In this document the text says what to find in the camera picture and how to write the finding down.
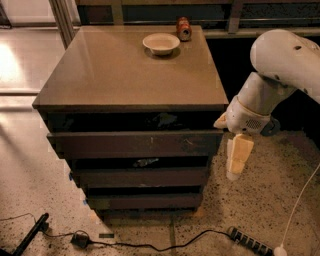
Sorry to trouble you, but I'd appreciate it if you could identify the drawer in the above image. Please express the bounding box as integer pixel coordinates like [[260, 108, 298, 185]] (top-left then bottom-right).
[[87, 193, 202, 210], [72, 167, 208, 188], [47, 130, 223, 159]]

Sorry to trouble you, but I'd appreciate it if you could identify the metal window frame rail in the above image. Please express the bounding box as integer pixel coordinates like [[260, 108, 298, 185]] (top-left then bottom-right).
[[75, 0, 320, 37]]

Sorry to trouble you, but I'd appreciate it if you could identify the orange soda can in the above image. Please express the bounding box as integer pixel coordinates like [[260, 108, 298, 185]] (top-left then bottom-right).
[[176, 17, 192, 42]]

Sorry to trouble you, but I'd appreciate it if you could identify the dark brown drawer cabinet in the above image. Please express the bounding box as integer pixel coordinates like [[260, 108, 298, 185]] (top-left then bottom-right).
[[33, 26, 228, 201]]

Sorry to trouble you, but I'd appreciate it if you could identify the white cable with plug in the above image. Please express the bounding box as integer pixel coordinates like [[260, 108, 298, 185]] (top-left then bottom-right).
[[273, 162, 320, 256]]

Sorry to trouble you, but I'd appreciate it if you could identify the black power strip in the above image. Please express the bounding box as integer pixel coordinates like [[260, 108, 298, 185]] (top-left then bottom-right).
[[227, 226, 274, 256]]

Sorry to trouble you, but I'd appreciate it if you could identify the black power adapter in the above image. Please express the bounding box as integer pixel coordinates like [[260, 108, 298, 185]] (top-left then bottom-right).
[[71, 231, 90, 249]]

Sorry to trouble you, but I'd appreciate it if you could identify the black power cable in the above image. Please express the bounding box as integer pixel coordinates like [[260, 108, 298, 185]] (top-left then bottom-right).
[[41, 228, 233, 253]]

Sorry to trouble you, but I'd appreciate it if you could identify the white paper bowl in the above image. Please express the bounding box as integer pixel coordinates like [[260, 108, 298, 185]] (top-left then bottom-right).
[[142, 33, 180, 56]]

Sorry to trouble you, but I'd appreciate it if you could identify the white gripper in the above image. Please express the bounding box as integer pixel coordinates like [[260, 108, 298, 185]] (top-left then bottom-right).
[[213, 96, 280, 181]]

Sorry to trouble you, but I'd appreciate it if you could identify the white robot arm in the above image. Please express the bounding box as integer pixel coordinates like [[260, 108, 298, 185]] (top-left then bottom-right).
[[214, 29, 320, 181]]

